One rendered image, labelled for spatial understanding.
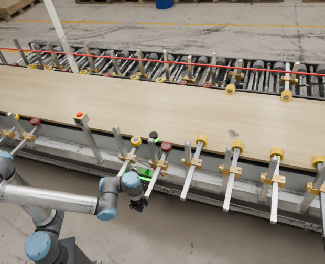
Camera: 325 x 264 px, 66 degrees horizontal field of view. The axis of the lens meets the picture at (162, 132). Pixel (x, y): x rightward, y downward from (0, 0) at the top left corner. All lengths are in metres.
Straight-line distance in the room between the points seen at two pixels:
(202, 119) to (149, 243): 1.22
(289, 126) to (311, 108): 0.29
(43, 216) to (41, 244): 0.16
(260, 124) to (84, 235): 1.87
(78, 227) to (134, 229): 0.56
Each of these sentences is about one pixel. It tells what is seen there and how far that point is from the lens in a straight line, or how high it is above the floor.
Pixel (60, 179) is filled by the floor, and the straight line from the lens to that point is 3.16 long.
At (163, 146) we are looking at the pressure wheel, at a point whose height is 0.90.
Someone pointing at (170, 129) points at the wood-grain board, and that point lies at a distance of 1.99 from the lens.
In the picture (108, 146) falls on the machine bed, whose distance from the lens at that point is 2.30.
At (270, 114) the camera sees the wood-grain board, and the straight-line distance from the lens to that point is 2.16.
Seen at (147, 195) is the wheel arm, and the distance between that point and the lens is 1.69.
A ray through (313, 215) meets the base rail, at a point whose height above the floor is 0.70.
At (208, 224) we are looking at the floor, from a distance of 2.52.
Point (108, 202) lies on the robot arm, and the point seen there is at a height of 1.18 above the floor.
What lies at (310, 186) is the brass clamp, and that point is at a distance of 1.69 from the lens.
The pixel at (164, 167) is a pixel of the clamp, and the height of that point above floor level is 0.86.
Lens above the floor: 2.28
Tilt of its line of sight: 45 degrees down
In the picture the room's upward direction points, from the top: 9 degrees counter-clockwise
